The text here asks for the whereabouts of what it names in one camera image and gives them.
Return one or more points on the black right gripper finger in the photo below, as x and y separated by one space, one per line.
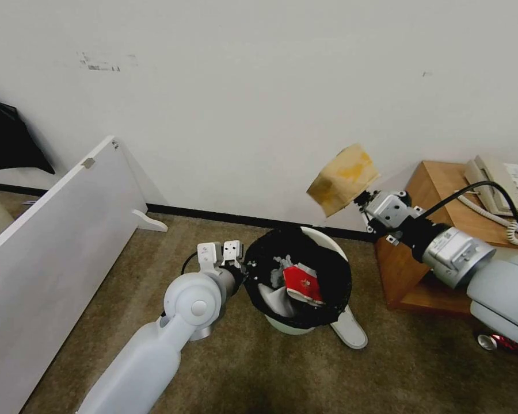
363 211
367 196

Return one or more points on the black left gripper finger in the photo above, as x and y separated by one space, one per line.
244 260

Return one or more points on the brown paper bag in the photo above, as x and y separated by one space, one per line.
341 181

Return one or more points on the white round trash bin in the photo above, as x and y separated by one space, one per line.
294 329

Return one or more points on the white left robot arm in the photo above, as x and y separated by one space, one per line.
155 358

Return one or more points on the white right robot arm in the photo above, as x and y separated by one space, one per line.
500 280

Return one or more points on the black bin liner bag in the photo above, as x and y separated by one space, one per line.
259 258

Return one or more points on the crumpled grey white wrapper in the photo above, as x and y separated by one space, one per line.
280 304

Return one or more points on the wooden side table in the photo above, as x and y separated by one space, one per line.
436 183

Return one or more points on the red crushed carton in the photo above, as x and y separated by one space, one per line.
301 282

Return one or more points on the beige desk telephone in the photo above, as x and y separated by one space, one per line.
496 181

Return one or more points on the white partition foot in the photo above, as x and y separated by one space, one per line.
152 222

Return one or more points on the white flat foot piece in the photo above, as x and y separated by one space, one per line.
350 330

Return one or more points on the red crushed drink can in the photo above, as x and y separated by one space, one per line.
488 342

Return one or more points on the white partition board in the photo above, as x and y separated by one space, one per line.
60 241

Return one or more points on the black hanging cloth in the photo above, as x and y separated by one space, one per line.
13 142

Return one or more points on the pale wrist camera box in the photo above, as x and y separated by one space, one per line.
389 210

